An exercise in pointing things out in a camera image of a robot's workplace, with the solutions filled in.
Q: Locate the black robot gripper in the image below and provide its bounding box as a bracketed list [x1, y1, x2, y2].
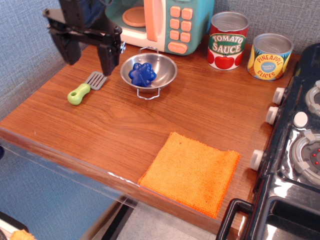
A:
[42, 0, 125, 77]

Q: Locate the green handled grey spatula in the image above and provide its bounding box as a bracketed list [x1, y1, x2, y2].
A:
[67, 71, 108, 106]

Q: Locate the silver metal pan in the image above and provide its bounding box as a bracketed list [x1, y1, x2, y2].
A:
[120, 46, 178, 101]

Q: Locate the orange plate inside microwave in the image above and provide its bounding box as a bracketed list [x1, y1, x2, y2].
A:
[122, 6, 146, 28]

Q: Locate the blue flower shaped toy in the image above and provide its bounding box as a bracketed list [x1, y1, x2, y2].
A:
[128, 62, 157, 87]

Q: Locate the toy microwave oven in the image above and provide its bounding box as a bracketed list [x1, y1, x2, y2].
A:
[105, 0, 215, 56]

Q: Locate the tomato sauce can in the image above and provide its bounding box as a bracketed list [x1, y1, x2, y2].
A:
[207, 11, 249, 71]

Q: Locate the orange folded cloth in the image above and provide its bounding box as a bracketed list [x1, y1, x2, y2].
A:
[138, 132, 241, 219]

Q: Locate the pineapple slices can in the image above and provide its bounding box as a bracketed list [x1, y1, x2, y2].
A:
[247, 33, 294, 81]

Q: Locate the white stove knob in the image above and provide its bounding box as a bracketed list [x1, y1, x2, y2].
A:
[272, 87, 286, 105]
[249, 149, 265, 171]
[265, 106, 279, 125]

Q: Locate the black toy stove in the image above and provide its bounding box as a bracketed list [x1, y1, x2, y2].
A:
[216, 43, 320, 240]

